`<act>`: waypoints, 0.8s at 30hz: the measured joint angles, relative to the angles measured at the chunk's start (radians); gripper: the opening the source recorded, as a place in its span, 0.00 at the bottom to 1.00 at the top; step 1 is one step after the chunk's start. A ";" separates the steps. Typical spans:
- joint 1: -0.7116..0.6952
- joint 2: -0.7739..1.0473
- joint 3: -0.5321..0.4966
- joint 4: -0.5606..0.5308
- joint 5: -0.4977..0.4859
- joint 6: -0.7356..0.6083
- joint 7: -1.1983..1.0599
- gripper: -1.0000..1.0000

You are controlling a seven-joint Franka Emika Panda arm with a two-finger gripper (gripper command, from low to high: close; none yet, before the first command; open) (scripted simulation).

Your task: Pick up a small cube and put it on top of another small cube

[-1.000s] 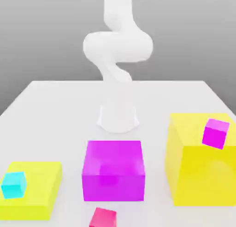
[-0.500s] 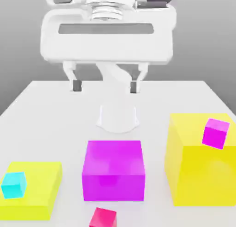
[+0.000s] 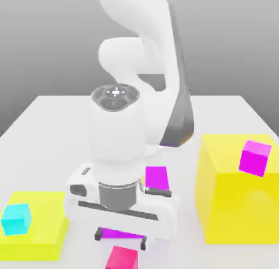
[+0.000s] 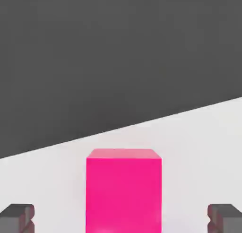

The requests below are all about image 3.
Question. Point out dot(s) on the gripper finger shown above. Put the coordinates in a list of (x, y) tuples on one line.
[(143, 244), (98, 234)]

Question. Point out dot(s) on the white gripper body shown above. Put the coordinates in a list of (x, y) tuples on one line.
[(165, 218)]

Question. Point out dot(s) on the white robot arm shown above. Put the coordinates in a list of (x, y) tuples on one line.
[(117, 138)]

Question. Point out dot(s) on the small pink cube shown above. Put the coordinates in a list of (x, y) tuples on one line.
[(122, 259)]

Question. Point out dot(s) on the small cyan cube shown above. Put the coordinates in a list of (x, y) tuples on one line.
[(16, 221)]

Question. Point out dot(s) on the small magenta cube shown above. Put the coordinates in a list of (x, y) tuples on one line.
[(254, 163)]

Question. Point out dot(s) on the large magenta box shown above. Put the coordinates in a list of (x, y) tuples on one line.
[(157, 178)]

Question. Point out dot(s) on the large lime box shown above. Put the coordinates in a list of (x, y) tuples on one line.
[(43, 227)]

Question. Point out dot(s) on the large yellow box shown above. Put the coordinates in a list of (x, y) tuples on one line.
[(237, 207)]

